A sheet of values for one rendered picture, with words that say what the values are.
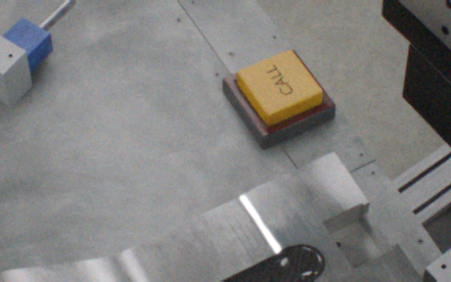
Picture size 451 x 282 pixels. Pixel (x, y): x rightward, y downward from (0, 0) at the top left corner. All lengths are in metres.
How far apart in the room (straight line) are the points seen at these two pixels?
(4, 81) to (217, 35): 0.23
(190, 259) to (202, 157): 0.18
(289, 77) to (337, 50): 1.14
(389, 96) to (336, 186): 1.22
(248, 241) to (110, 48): 0.32
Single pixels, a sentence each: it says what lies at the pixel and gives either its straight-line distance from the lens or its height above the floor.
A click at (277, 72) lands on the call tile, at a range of 1.14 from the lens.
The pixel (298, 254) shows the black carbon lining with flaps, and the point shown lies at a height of 0.89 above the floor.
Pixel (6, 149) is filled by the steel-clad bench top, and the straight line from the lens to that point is 1.16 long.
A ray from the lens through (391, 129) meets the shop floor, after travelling 2.17.
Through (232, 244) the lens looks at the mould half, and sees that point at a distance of 0.97.
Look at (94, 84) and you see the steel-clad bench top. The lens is 1.19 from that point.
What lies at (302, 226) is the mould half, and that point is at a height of 0.89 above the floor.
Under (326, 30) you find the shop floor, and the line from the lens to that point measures 2.30.
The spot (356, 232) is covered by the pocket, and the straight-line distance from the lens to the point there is 1.01.
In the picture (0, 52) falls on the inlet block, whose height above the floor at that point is 0.85.
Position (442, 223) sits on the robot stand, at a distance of 1.81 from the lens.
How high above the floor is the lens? 1.72
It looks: 54 degrees down
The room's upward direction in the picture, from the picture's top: 1 degrees counter-clockwise
